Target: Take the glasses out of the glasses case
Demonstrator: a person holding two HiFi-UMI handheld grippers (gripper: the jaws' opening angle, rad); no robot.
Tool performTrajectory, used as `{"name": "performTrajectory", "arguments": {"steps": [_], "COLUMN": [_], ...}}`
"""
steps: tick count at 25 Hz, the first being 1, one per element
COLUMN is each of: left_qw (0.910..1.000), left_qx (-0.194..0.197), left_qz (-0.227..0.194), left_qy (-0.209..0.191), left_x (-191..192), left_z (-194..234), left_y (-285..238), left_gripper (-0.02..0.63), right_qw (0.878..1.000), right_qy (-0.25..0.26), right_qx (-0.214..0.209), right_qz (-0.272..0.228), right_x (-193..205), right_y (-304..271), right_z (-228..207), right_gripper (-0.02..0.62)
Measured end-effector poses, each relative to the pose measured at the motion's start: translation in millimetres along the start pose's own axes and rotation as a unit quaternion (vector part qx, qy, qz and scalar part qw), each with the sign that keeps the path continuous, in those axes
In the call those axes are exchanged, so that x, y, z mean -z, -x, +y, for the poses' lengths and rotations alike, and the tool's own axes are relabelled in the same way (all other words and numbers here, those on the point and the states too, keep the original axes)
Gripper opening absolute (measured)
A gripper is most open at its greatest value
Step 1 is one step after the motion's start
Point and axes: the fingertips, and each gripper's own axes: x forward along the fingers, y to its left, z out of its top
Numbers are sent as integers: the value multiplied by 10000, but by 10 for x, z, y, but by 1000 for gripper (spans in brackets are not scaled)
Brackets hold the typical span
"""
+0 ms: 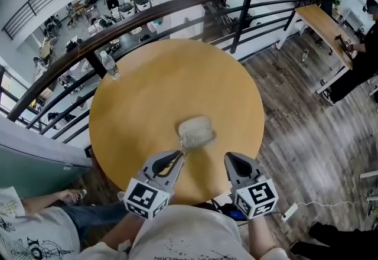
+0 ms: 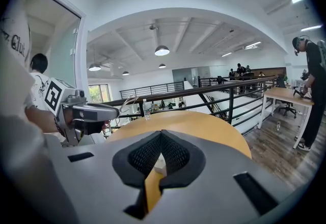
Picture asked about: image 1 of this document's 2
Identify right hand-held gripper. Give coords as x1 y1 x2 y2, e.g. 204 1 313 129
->
223 151 279 220

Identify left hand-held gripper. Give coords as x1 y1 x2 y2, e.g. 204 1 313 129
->
123 149 187 220

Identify person's right forearm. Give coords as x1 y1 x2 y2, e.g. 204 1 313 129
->
247 214 280 254

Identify person's left forearm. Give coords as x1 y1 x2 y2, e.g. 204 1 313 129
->
99 213 147 252

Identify black device with blue screen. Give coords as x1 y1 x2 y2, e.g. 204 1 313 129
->
229 209 246 222

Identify white power strip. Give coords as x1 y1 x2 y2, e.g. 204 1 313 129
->
282 203 298 223

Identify person's white t-shirt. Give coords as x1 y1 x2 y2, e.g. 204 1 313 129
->
79 204 292 260

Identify water bottle with green label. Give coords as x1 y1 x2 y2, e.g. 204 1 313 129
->
99 50 121 82

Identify rectangular wooden desk white legs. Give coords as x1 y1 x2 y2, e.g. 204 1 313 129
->
276 4 363 96

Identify white power cable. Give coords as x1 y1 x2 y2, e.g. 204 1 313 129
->
295 199 366 208

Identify glass partition with white frame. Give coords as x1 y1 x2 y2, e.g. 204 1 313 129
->
0 116 92 199

